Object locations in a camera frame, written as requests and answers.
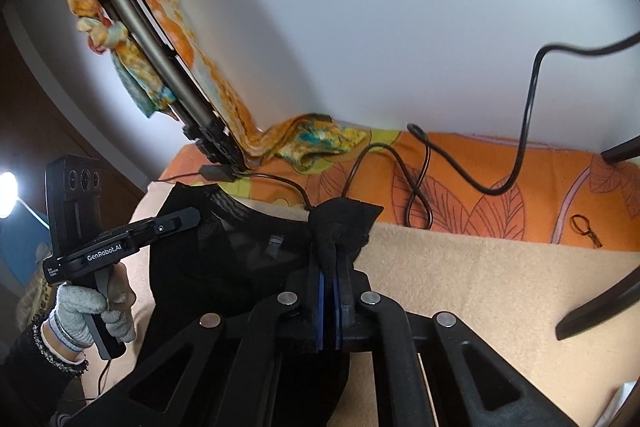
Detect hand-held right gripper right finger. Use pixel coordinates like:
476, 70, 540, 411
332, 252, 578, 427

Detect leopard print cloth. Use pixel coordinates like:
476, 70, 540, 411
17, 277, 56, 333

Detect black mesh shirt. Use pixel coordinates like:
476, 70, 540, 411
147, 181, 386, 427

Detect white clip desk lamp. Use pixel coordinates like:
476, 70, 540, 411
0, 171, 51, 228

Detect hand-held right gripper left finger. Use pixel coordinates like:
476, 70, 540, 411
65, 252, 328, 427

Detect black ring light tripod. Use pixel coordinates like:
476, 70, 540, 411
555, 134, 640, 342

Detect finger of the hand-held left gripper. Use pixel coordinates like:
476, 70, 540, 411
122, 207, 202, 253

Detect black power cable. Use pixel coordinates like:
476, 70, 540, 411
157, 29, 640, 233

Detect blue board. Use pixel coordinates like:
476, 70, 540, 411
12, 202, 53, 288

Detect person's left forearm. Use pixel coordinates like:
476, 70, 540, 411
0, 312, 91, 427

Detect beige blanket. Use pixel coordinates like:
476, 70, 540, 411
80, 194, 640, 427

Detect person's left hand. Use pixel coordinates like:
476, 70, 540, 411
47, 264, 137, 350

